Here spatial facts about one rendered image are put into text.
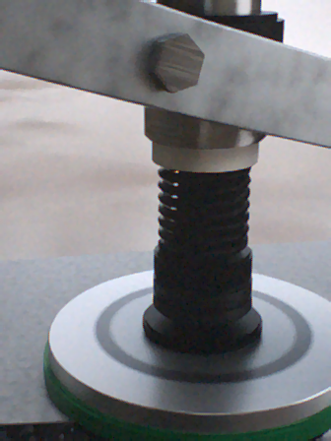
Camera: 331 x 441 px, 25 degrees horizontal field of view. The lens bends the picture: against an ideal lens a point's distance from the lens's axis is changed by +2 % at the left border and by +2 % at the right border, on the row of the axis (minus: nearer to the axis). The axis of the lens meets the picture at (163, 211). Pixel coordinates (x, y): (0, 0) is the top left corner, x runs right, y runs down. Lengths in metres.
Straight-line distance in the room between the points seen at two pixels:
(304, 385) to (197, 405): 0.07
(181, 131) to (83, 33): 0.10
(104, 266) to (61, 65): 0.36
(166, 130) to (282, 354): 0.16
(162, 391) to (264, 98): 0.18
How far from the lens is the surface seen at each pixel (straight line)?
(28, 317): 0.61
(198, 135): 0.44
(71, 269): 0.69
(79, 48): 0.37
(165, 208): 0.48
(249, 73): 0.41
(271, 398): 0.45
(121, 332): 0.51
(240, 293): 0.49
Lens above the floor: 1.08
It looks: 18 degrees down
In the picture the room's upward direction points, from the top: straight up
